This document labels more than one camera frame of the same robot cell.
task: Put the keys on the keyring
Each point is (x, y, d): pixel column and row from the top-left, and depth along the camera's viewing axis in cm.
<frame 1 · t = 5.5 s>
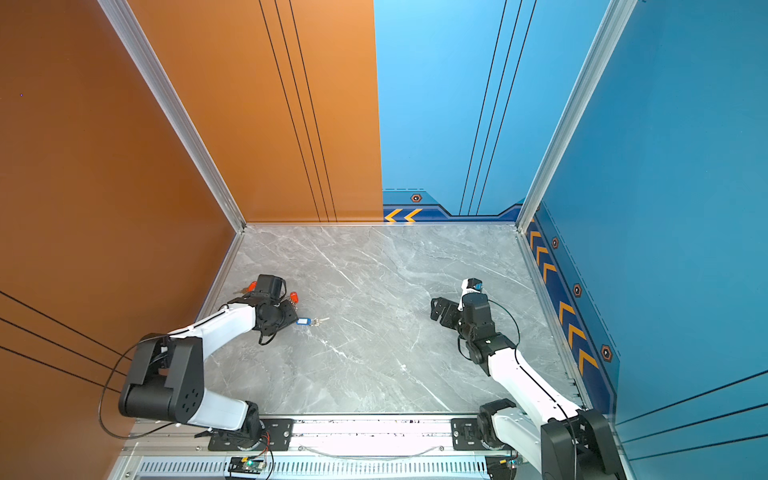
left hand: (290, 315, 93), fingers open
right hand: (440, 305, 86), fingers open
blue tag key: (311, 321, 96), on the table

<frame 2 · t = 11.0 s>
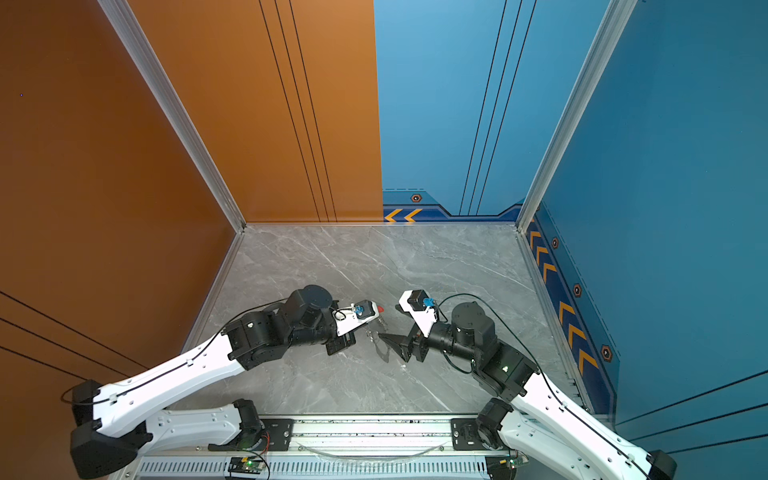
left hand: (363, 317, 69), fingers closed
right hand: (387, 321, 64), fingers open
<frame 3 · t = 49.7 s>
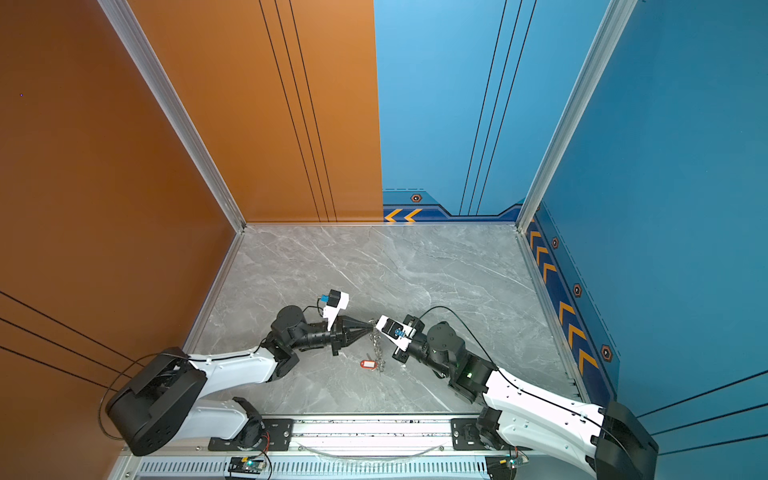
left hand: (370, 329, 73), fingers closed
right hand: (378, 320, 71), fingers closed
red tag key: (368, 364, 87), on the table
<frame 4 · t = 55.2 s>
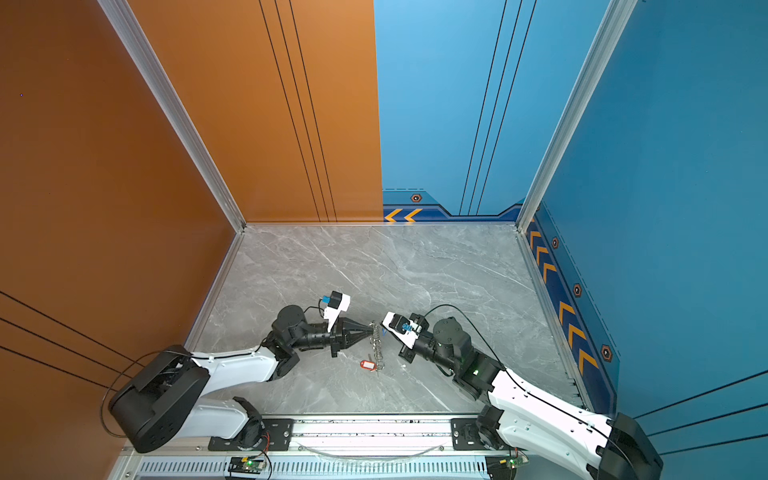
left hand: (370, 333, 73), fingers closed
right hand: (382, 322, 72), fingers closed
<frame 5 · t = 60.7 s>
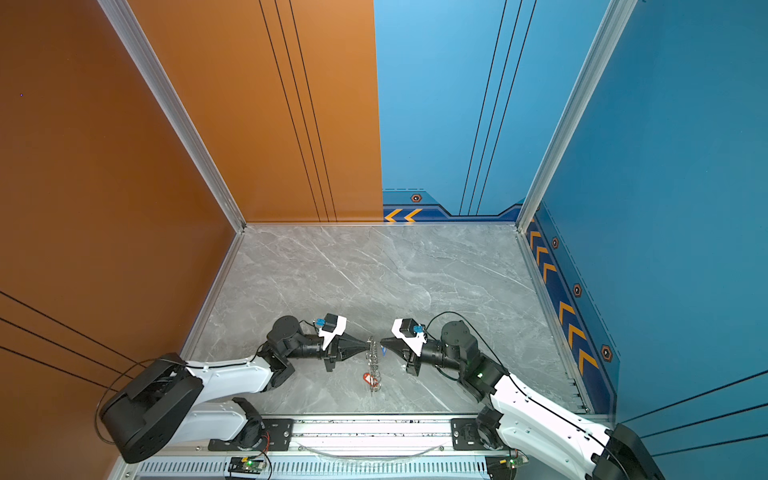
left hand: (367, 346, 72), fingers closed
right hand: (382, 342, 71), fingers closed
red tag key: (370, 379, 84), on the table
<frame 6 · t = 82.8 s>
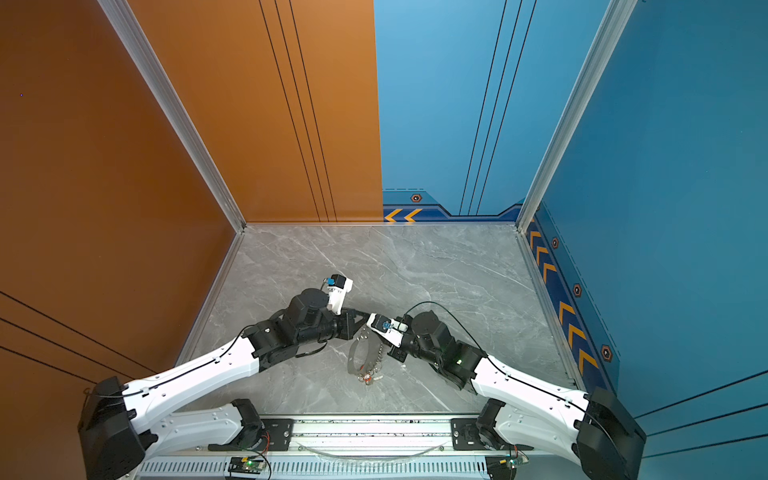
left hand: (371, 316, 74), fingers closed
right hand: (375, 325, 75), fingers closed
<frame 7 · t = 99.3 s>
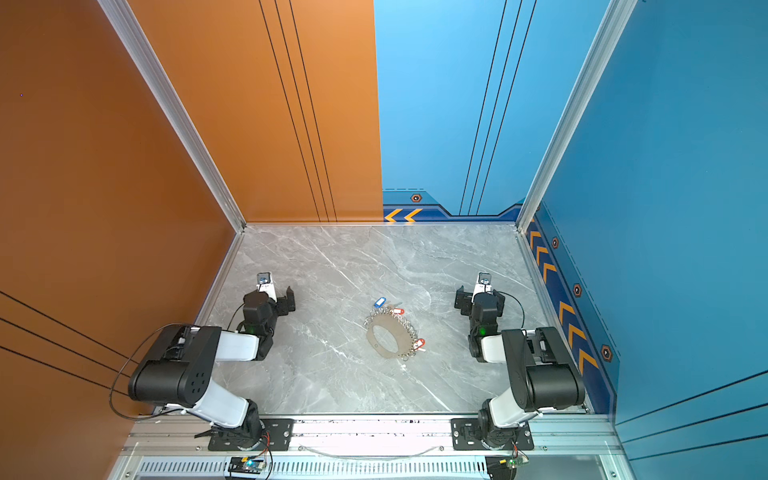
left hand: (273, 286, 94), fingers open
right hand: (475, 288, 94), fingers open
red tag key: (400, 311, 98), on the table
metal keyring with chain: (404, 333, 93), on the table
red tag key 2: (419, 344, 90), on the table
